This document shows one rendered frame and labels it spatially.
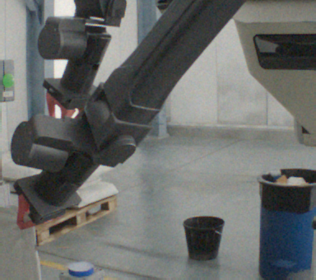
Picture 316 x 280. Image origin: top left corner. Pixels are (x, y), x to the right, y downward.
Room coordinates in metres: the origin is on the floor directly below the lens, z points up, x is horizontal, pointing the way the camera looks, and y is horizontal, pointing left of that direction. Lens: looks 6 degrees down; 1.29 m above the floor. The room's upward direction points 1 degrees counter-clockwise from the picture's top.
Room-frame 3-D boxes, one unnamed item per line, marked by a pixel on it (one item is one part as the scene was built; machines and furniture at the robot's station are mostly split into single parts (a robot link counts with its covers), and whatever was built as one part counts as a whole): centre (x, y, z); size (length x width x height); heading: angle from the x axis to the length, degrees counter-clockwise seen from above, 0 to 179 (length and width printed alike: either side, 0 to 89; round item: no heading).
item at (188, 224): (3.12, -0.29, 0.13); 0.30 x 0.30 x 0.26
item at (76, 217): (4.01, 1.05, 0.07); 1.20 x 0.82 x 0.14; 154
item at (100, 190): (4.20, 0.72, 0.20); 0.67 x 0.43 x 0.15; 152
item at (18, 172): (3.65, 0.99, 0.56); 0.66 x 0.42 x 0.15; 152
